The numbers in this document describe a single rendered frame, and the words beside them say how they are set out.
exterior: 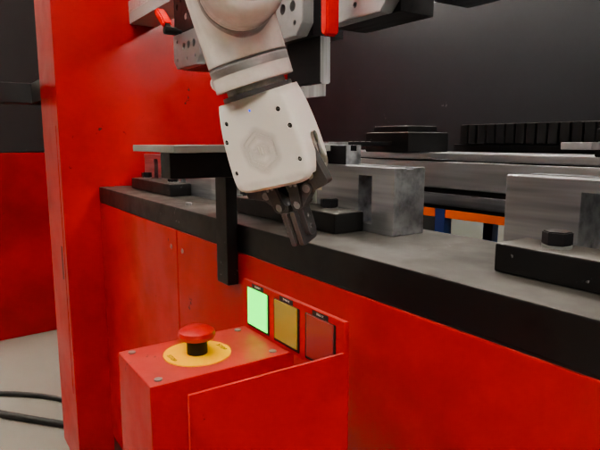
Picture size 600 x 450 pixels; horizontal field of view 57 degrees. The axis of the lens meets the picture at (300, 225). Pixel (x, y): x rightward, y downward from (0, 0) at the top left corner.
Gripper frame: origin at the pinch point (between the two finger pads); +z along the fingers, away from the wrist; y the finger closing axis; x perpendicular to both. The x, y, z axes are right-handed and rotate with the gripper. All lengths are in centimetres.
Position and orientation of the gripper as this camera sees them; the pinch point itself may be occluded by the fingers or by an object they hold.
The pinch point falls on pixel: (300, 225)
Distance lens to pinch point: 61.3
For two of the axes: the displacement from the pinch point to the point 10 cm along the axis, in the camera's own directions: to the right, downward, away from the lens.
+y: 8.3, -1.3, -5.4
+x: 4.7, -3.5, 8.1
